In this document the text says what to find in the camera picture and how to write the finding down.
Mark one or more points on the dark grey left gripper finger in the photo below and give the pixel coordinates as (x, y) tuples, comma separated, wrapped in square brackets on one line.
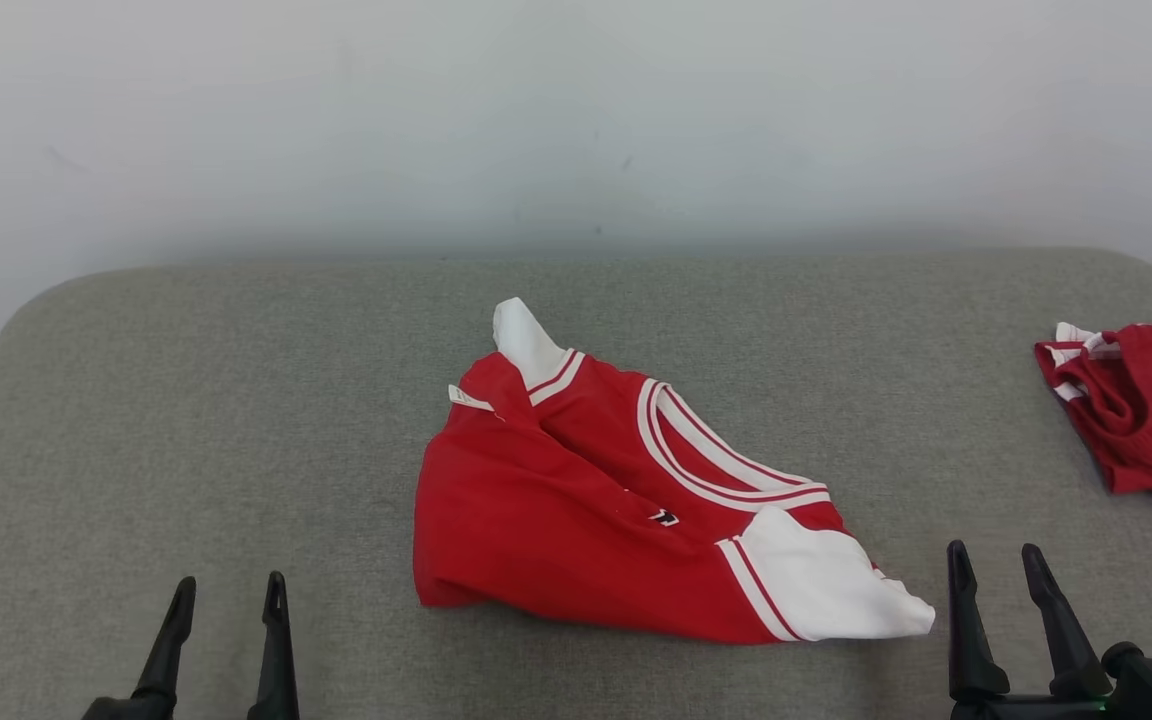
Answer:
[(171, 650), (276, 660)]

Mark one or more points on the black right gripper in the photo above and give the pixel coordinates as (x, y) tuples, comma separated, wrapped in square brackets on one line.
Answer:
[(1026, 711)]

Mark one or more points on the red jersey with white sleeves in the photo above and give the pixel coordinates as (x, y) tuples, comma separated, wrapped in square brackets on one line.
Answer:
[(536, 520)]

